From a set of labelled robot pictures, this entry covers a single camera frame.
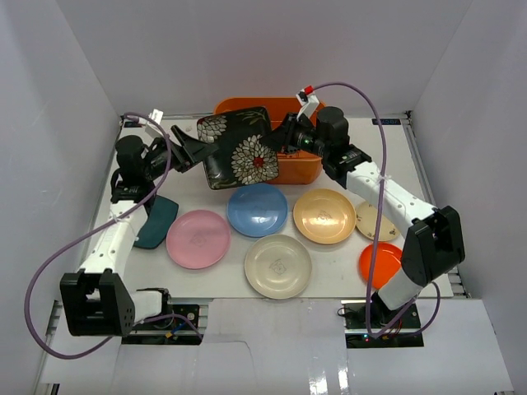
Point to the orange round plate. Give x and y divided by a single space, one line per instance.
387 263

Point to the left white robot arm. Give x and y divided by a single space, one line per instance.
95 299

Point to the small cream patterned plate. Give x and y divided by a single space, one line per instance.
366 215

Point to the cream round plate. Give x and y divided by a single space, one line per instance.
278 267

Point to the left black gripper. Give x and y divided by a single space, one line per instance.
181 145

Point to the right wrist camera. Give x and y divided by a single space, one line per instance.
308 101

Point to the blue round plate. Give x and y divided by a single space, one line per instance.
257 210

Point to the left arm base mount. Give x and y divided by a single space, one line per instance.
177 319

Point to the pink round plate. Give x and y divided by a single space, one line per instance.
198 239

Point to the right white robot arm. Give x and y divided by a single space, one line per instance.
433 238

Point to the orange plastic bin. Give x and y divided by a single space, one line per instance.
298 168

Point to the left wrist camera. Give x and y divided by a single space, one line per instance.
153 123

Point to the tan round plate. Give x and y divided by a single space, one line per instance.
324 216

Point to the black floral rectangular plate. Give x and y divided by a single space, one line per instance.
241 158

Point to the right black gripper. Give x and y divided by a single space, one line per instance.
283 137

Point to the teal square plate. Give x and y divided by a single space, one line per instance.
162 214

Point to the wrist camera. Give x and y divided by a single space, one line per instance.
308 101
153 123

